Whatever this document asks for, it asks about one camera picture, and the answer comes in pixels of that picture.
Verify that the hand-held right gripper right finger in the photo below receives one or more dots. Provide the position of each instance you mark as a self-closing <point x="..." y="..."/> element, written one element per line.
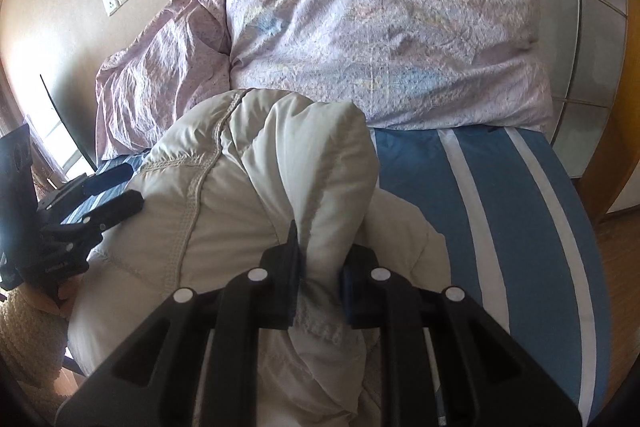
<point x="350" y="297"/>

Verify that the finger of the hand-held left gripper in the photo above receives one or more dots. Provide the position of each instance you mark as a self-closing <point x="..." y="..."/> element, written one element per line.
<point x="107" y="179"/>
<point x="120" y="207"/>

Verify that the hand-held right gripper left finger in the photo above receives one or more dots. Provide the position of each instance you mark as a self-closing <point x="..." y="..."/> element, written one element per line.
<point x="295" y="287"/>

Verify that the beige down jacket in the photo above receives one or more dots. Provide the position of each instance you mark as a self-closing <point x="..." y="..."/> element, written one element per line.
<point x="200" y="187"/>

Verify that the person's left forearm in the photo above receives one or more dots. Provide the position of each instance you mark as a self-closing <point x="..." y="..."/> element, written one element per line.
<point x="25" y="337"/>

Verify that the person's left hand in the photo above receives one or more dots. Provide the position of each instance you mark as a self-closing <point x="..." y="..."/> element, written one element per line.
<point x="59" y="302"/>

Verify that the black flat screen television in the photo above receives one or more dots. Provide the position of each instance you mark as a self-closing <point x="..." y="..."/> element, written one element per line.
<point x="60" y="142"/>

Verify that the blue striped bed sheet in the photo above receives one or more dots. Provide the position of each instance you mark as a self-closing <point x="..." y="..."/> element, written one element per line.
<point x="440" y="207"/>

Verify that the pink floral quilt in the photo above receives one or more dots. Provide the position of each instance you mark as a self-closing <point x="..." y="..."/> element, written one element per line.
<point x="375" y="32"/>

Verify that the frosted glass door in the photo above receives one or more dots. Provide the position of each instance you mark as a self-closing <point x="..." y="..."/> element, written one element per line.
<point x="600" y="57"/>

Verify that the white wall power socket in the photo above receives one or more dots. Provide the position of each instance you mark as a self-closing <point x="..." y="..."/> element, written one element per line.
<point x="110" y="3"/>

